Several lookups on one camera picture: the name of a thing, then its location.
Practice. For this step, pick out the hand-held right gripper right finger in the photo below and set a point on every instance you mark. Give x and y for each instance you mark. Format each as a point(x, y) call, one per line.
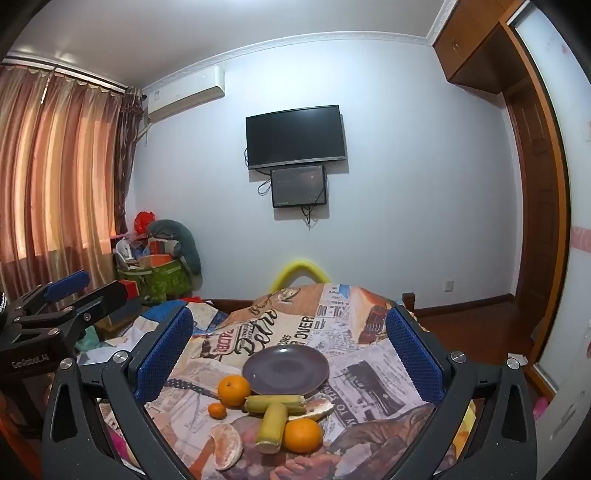
point(413, 355)

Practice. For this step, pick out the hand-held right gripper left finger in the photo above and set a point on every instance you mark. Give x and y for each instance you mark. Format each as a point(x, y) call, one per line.
point(164, 355)

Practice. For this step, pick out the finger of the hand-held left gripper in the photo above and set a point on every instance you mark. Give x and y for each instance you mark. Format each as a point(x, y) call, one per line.
point(101, 297)
point(69, 282)

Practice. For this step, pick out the small tangerine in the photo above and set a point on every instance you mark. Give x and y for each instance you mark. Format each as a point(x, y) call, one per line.
point(217, 410)

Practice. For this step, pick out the large orange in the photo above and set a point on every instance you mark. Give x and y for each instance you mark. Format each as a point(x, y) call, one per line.
point(233, 391)
point(302, 436)

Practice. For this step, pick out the pomelo wedge with rind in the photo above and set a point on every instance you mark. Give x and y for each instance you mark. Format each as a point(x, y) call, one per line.
point(318, 408)

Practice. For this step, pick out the peeled pomelo segment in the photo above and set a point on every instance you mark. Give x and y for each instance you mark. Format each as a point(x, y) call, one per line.
point(226, 445)

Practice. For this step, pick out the purple plate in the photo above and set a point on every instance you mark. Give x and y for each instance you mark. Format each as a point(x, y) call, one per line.
point(286, 369)

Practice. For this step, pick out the long sugarcane piece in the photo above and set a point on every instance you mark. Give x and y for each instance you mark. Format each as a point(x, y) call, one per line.
point(295, 402)

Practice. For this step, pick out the short thick sugarcane piece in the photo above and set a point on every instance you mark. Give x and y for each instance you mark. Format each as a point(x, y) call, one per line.
point(271, 431)

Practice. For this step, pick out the red flat box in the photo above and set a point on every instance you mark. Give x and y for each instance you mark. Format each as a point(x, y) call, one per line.
point(131, 290)

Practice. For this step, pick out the newspaper print tablecloth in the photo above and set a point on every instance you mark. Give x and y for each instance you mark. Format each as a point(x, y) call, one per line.
point(369, 383)

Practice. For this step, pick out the green fabric bag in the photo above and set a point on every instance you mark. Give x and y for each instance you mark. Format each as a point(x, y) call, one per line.
point(161, 281)

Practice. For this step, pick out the red plastic bag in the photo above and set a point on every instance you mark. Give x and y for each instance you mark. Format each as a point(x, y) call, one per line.
point(144, 221)

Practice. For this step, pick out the grey pillow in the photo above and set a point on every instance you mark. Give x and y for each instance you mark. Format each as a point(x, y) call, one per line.
point(178, 235)

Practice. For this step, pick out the light orange curtain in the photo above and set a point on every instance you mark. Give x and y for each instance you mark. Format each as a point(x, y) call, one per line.
point(55, 175)

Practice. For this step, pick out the dark brown curtain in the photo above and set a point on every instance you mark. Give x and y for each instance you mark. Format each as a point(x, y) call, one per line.
point(127, 152)

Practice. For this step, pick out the yellow foam tube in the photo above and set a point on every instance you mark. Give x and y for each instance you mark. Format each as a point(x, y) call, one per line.
point(299, 265)

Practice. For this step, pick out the wooden door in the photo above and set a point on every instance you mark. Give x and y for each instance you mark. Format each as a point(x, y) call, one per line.
point(535, 207)

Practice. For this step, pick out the white air conditioner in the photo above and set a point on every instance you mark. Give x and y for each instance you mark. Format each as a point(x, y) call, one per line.
point(184, 94)

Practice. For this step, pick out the white wardrobe door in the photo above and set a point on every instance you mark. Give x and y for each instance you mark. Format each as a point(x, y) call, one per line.
point(570, 138)

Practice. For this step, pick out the wooden overhead cabinet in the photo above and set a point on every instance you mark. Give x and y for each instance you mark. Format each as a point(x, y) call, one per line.
point(475, 46)

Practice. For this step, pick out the white wall socket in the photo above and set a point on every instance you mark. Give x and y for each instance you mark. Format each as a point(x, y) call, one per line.
point(449, 285)

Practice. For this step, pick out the small black wall monitor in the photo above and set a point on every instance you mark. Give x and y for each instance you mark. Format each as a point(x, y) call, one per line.
point(298, 186)

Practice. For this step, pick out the black wall television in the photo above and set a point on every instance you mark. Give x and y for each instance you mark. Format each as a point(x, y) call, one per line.
point(295, 136)

